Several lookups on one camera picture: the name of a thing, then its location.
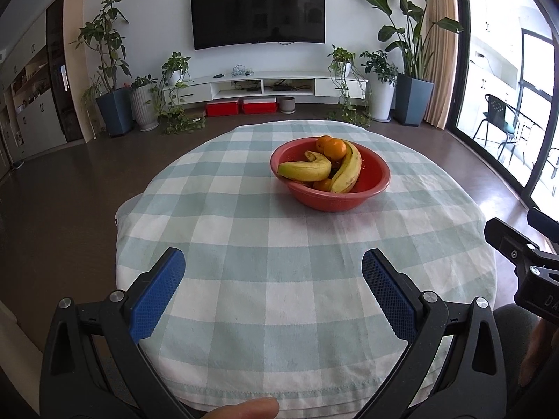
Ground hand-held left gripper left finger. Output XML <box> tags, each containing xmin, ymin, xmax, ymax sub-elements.
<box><xmin>39</xmin><ymin>247</ymin><xmax>195</xmax><ymax>419</ymax></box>

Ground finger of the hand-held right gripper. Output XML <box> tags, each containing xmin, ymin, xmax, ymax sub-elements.
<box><xmin>526</xmin><ymin>207</ymin><xmax>559</xmax><ymax>243</ymax></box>
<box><xmin>484</xmin><ymin>217</ymin><xmax>544</xmax><ymax>265</ymax></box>

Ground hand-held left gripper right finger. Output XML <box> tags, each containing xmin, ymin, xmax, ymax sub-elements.
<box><xmin>351</xmin><ymin>249</ymin><xmax>507</xmax><ymax>419</ymax></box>

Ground red perforated bowl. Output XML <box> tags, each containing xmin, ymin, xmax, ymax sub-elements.
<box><xmin>270</xmin><ymin>137</ymin><xmax>391</xmax><ymax>213</ymax></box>

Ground long curved yellow banana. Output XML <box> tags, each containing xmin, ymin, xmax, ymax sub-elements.
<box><xmin>329</xmin><ymin>140</ymin><xmax>362</xmax><ymax>194</ymax></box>

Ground speckled yellow banana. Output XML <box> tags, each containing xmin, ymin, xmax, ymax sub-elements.
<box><xmin>278</xmin><ymin>150</ymin><xmax>333</xmax><ymax>183</ymax></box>

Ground orange mandarin with green stem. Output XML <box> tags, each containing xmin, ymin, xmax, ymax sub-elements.
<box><xmin>324</xmin><ymin>138</ymin><xmax>347</xmax><ymax>160</ymax></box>

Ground person's right hand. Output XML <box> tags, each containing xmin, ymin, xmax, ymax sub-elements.
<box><xmin>520</xmin><ymin>318</ymin><xmax>559</xmax><ymax>388</ymax></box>

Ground white embroidered table cover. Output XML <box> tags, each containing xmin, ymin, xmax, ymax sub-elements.
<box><xmin>115</xmin><ymin>196</ymin><xmax>145</xmax><ymax>228</ymax></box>

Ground green white checked tablecloth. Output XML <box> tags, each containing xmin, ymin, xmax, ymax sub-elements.
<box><xmin>114</xmin><ymin>120</ymin><xmax>499</xmax><ymax>419</ymax></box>

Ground black metal chair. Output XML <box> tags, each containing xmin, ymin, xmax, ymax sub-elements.
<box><xmin>472</xmin><ymin>94</ymin><xmax>520</xmax><ymax>160</ymax></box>

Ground bird of paradise plant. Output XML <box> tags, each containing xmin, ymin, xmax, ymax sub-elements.
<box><xmin>354</xmin><ymin>0</ymin><xmax>464</xmax><ymax>126</ymax></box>

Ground beige curtain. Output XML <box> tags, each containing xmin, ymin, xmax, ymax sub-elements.
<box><xmin>423</xmin><ymin>0</ymin><xmax>459</xmax><ymax>131</ymax></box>

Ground bushy plant tall white pot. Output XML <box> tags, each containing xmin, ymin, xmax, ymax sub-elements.
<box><xmin>360</xmin><ymin>49</ymin><xmax>399</xmax><ymax>123</ymax></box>

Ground black framed sliding door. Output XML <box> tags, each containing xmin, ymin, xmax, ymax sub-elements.
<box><xmin>448</xmin><ymin>0</ymin><xmax>559</xmax><ymax>223</ymax></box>

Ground plant in white ribbed pot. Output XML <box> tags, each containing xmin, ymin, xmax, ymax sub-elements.
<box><xmin>130</xmin><ymin>75</ymin><xmax>160</xmax><ymax>132</ymax></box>

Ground tall leafy plant blue pot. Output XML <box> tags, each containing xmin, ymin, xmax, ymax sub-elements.
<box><xmin>70</xmin><ymin>0</ymin><xmax>134</xmax><ymax>137</ymax></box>

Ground red storage box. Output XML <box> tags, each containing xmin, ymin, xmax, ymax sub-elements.
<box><xmin>205</xmin><ymin>100</ymin><xmax>241</xmax><ymax>117</ymax></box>
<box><xmin>242</xmin><ymin>97</ymin><xmax>279</xmax><ymax>115</ymax></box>

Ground white television cabinet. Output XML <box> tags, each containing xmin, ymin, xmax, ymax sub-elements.
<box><xmin>172</xmin><ymin>70</ymin><xmax>366</xmax><ymax>105</ymax></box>

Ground trailing pothos plant white pot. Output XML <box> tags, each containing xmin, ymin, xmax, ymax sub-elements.
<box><xmin>153</xmin><ymin>51</ymin><xmax>207</xmax><ymax>135</ymax></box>

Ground trailing vine plant on cabinet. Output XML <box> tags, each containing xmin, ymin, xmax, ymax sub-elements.
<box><xmin>327</xmin><ymin>44</ymin><xmax>372</xmax><ymax>127</ymax></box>

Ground white wall cabinet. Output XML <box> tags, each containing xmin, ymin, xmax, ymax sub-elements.
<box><xmin>0</xmin><ymin>0</ymin><xmax>86</xmax><ymax>171</ymax></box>

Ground black wall television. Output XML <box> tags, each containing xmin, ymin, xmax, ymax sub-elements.
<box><xmin>190</xmin><ymin>0</ymin><xmax>326</xmax><ymax>51</ymax></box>

